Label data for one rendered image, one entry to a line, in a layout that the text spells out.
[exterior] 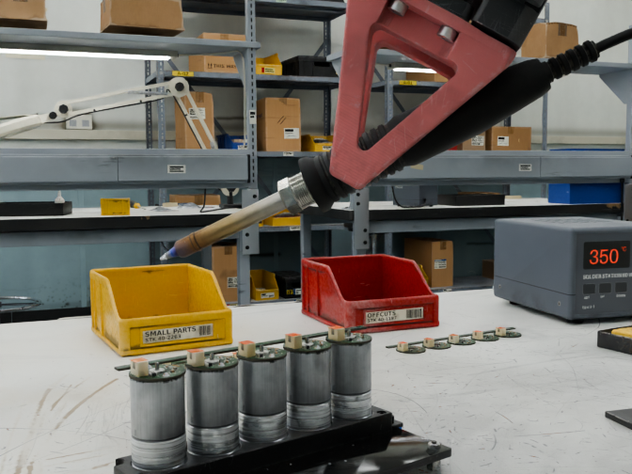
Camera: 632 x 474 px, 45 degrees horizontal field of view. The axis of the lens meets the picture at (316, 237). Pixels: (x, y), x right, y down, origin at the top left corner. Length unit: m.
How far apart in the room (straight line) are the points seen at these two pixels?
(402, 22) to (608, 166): 3.27
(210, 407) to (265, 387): 0.03
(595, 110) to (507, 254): 5.50
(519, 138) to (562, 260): 4.63
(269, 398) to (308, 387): 0.02
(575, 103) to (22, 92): 3.93
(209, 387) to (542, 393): 0.27
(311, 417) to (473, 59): 0.20
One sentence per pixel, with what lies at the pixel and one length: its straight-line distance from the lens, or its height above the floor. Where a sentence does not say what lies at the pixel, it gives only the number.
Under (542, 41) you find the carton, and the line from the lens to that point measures 3.47.
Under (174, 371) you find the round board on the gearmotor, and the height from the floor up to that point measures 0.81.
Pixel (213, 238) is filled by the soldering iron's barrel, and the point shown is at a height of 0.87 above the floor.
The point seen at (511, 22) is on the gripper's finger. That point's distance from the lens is 0.29.
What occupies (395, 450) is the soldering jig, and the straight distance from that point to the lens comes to 0.40.
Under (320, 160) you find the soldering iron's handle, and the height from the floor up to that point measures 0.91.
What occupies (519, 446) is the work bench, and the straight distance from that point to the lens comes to 0.45.
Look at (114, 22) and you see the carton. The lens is 2.75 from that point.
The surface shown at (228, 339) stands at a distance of 0.68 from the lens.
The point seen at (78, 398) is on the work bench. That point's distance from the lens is 0.55.
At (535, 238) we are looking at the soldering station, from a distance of 0.82.
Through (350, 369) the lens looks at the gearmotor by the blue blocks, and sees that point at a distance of 0.41.
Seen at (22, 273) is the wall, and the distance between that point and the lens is 4.80.
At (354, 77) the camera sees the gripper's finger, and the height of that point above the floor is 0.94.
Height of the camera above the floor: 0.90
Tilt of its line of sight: 5 degrees down
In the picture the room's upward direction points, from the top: straight up
